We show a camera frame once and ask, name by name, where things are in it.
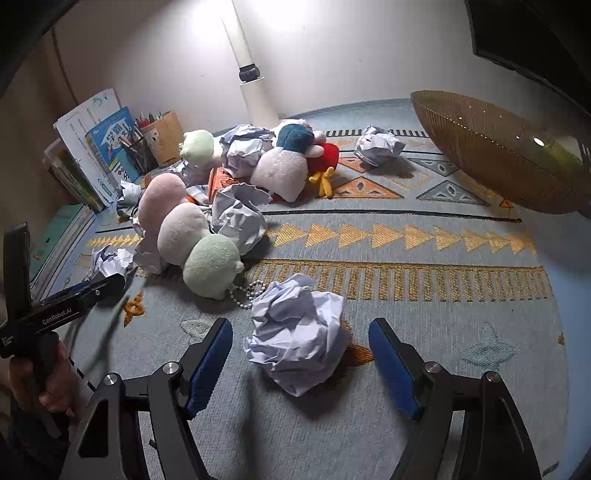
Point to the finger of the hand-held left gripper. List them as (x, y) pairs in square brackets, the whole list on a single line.
[(104, 287)]

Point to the red plush toy yellow legs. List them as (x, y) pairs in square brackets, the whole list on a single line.
[(325, 157)]

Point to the wicker basket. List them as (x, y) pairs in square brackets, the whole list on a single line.
[(485, 147)]

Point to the black monitor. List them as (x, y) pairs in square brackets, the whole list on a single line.
[(531, 32)]

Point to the blue patterned woven mat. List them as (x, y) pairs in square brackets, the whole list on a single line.
[(415, 286)]

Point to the wooden pen holder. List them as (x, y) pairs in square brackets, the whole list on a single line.
[(167, 136)]

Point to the blue and white plush toy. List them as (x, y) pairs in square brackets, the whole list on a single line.
[(277, 173)]

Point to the stack of books and booklets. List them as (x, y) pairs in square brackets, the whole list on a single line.
[(78, 120)]

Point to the large white paper ball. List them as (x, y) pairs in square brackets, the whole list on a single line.
[(298, 337)]

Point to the flat stack of teal books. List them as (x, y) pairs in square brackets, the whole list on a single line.
[(55, 235)]

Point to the bunch of pens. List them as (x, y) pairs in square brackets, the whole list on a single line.
[(147, 119)]

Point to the pink white green dango plush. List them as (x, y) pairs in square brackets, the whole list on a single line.
[(184, 235), (198, 147)]

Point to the bunch of coloured pencils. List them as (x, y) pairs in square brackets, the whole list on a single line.
[(129, 138)]

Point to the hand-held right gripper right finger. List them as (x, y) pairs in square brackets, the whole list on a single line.
[(395, 369)]

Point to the white desk lamp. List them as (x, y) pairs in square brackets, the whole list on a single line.
[(251, 92)]

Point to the black mesh pen cup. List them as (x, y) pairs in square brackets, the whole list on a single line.
[(141, 159)]

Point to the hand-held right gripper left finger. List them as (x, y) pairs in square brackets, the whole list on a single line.
[(210, 364)]

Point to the blue book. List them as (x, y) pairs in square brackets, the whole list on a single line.
[(111, 138)]

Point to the row of green books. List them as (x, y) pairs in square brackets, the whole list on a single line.
[(69, 177)]

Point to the person's left hand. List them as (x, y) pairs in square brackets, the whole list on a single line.
[(60, 383)]

